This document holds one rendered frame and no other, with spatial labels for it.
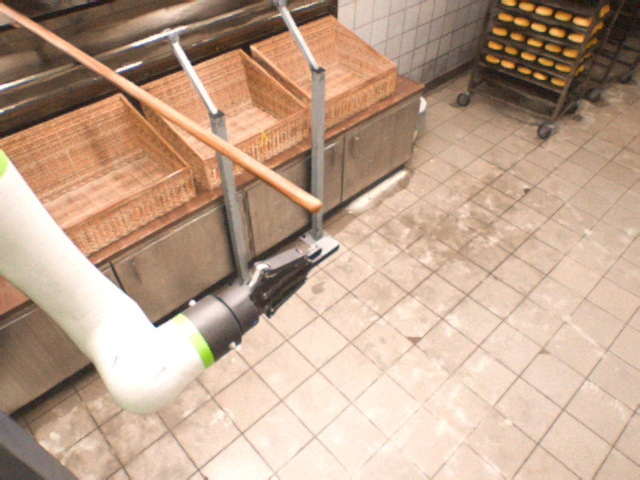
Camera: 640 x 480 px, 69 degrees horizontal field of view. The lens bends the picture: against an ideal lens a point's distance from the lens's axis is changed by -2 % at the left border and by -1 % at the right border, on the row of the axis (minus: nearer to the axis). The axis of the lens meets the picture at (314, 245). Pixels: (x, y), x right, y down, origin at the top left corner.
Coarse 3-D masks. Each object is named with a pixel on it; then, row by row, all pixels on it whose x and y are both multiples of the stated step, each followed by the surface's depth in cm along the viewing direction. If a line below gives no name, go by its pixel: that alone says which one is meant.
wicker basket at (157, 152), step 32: (32, 128) 175; (64, 128) 182; (96, 128) 190; (128, 128) 199; (32, 160) 178; (64, 160) 186; (96, 160) 194; (128, 160) 203; (160, 160) 196; (32, 192) 182; (64, 192) 189; (96, 192) 189; (128, 192) 190; (160, 192) 175; (192, 192) 186; (64, 224) 177; (96, 224) 162; (128, 224) 172
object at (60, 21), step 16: (112, 0) 175; (128, 0) 177; (144, 0) 181; (160, 0) 186; (48, 16) 164; (64, 16) 165; (80, 16) 169; (96, 16) 173; (0, 32) 155; (16, 32) 158; (32, 32) 161
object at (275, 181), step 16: (16, 16) 158; (48, 32) 148; (64, 48) 142; (96, 64) 133; (112, 80) 129; (144, 96) 121; (160, 112) 118; (176, 112) 116; (192, 128) 111; (208, 144) 109; (224, 144) 106; (240, 160) 103; (256, 176) 101; (272, 176) 99; (288, 192) 96; (304, 192) 95; (304, 208) 95; (320, 208) 94
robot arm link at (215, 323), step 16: (192, 304) 76; (208, 304) 71; (224, 304) 73; (192, 320) 69; (208, 320) 69; (224, 320) 70; (208, 336) 68; (224, 336) 69; (240, 336) 72; (224, 352) 71
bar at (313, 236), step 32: (160, 32) 156; (192, 32) 162; (64, 64) 140; (320, 96) 191; (224, 128) 166; (320, 128) 202; (224, 160) 174; (320, 160) 215; (224, 192) 187; (320, 192) 229; (320, 224) 244
